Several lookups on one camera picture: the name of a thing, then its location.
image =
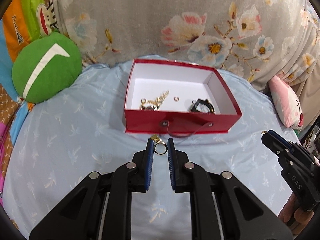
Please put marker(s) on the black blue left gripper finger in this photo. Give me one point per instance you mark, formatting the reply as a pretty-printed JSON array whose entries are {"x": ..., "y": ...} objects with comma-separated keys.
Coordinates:
[
  {"x": 221, "y": 206},
  {"x": 99, "y": 207}
]

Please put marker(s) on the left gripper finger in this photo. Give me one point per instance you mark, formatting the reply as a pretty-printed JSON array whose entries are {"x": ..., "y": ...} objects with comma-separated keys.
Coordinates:
[{"x": 292, "y": 151}]

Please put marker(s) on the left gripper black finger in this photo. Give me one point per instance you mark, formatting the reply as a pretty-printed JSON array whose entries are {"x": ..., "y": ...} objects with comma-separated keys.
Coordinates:
[{"x": 302, "y": 180}]

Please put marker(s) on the red jewelry box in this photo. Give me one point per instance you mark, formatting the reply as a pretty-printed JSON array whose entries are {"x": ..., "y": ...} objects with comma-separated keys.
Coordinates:
[{"x": 162, "y": 80}]

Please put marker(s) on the pink patterned pillow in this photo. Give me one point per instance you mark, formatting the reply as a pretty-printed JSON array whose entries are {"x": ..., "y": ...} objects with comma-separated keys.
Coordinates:
[{"x": 286, "y": 103}]

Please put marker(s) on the light blue palm cloth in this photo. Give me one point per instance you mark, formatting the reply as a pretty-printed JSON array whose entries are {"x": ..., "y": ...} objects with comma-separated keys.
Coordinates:
[{"x": 81, "y": 130}]

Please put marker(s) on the grey floral blanket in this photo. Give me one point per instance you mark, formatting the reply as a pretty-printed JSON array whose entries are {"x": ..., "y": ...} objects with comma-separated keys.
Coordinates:
[{"x": 254, "y": 39}]

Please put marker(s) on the green round plush pillow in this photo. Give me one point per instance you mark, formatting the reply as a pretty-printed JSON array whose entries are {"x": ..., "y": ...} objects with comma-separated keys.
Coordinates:
[{"x": 45, "y": 67}]

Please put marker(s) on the colourful cartoon bedsheet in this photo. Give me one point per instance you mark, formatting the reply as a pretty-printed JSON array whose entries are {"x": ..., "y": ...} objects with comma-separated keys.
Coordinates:
[{"x": 23, "y": 22}]

